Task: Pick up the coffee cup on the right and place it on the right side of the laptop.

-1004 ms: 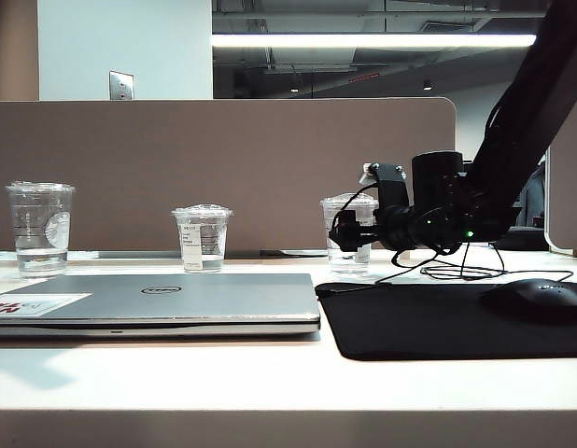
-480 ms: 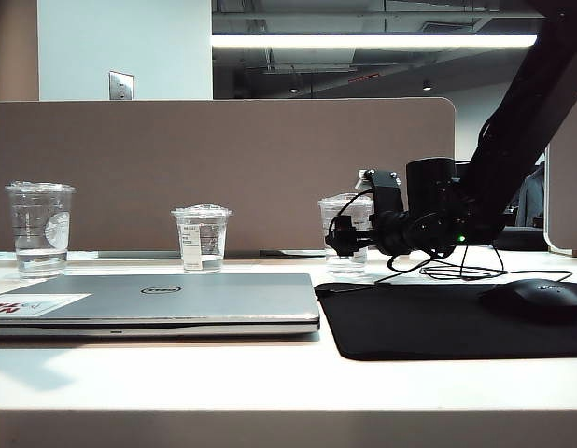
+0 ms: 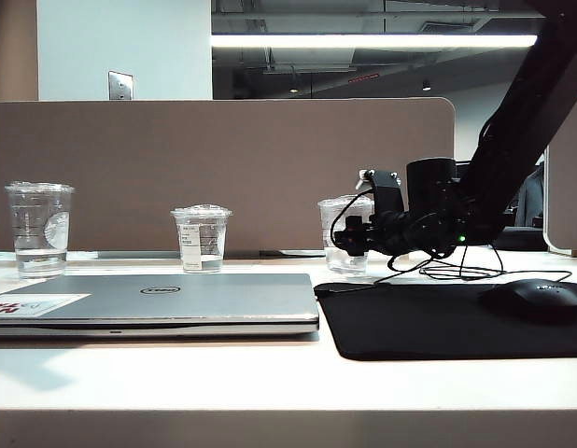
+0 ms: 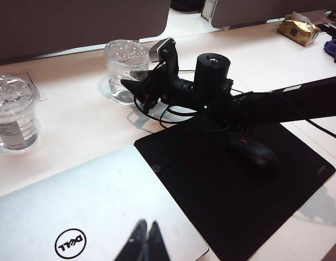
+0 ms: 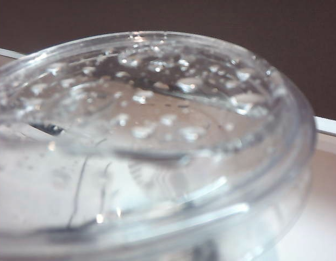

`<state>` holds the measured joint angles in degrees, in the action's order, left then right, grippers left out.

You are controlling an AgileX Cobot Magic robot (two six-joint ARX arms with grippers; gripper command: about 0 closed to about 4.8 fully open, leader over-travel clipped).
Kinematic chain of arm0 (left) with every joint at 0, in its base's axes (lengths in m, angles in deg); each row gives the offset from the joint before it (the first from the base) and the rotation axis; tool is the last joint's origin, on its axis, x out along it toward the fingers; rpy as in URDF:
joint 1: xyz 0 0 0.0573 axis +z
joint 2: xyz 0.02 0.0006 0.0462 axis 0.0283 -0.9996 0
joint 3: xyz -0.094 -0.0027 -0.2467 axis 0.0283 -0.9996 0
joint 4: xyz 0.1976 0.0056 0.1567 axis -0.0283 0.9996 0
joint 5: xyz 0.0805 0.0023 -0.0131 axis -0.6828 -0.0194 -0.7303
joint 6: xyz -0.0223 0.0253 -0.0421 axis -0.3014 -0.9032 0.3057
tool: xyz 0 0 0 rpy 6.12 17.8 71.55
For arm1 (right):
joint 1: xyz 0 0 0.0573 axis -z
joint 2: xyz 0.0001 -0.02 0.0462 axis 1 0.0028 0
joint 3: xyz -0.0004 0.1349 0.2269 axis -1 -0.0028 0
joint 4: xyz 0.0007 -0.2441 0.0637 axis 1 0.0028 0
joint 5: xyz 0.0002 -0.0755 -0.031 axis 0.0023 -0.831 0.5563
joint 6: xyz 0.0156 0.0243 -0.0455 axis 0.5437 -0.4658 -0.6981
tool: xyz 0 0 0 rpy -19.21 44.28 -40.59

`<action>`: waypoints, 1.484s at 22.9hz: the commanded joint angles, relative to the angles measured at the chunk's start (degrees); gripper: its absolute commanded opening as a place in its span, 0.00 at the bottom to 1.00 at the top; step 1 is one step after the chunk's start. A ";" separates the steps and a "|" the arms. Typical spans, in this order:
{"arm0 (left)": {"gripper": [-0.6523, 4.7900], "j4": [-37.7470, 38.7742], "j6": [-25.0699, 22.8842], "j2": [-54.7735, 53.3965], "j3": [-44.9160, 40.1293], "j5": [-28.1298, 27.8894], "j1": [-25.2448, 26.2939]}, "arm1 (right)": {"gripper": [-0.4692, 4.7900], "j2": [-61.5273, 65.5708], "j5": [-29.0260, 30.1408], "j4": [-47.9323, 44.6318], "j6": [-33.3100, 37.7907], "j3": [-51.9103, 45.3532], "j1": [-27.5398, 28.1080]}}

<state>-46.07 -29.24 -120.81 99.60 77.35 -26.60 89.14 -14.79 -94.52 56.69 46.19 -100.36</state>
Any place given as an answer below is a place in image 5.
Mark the wide brown desk divider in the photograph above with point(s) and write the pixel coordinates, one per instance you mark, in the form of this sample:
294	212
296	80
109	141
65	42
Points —
184	16

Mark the clear lidded cup white label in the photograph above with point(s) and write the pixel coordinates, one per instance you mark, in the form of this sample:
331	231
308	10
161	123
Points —
146	152

